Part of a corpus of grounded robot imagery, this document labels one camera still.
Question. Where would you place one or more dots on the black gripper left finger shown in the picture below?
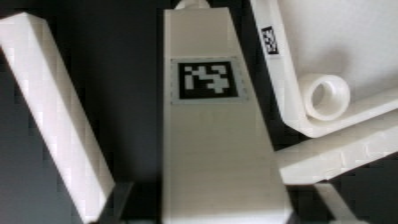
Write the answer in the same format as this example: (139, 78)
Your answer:
(111, 216)

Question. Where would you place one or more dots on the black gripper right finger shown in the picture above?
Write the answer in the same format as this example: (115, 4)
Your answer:
(337, 205)

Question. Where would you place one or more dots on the white leg with tag middle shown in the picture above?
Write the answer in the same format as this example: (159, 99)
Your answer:
(223, 186)

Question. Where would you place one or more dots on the white desk top tray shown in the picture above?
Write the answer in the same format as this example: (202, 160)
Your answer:
(330, 43)

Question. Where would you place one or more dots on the white U-shaped fence frame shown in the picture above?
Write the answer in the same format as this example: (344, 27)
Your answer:
(61, 120)

